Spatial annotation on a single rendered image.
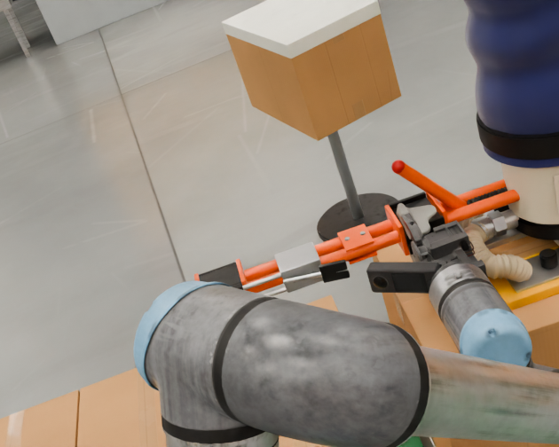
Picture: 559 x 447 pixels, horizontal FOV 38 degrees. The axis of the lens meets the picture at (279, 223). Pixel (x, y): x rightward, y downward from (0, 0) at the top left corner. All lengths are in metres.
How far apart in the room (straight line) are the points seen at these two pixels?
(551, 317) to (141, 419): 1.28
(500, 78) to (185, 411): 0.76
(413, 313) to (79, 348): 2.48
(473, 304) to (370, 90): 2.13
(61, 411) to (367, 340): 1.86
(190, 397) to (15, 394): 2.95
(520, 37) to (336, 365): 0.71
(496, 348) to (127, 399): 1.46
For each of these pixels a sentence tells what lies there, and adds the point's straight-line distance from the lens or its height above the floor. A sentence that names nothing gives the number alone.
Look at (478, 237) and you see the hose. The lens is 1.42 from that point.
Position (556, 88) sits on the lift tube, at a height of 1.40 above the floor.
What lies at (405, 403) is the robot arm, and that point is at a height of 1.48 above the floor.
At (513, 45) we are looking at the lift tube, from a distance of 1.26.
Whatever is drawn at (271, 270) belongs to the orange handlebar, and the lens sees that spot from 1.40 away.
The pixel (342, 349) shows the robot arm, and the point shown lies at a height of 1.54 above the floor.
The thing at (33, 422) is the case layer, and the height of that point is 0.54.
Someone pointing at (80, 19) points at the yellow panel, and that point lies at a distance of 8.61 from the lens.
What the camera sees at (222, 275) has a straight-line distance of 1.39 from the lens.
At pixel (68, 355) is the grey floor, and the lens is 3.72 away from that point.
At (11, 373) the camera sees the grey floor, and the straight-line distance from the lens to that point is 3.83.
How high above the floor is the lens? 1.97
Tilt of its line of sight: 30 degrees down
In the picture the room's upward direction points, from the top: 20 degrees counter-clockwise
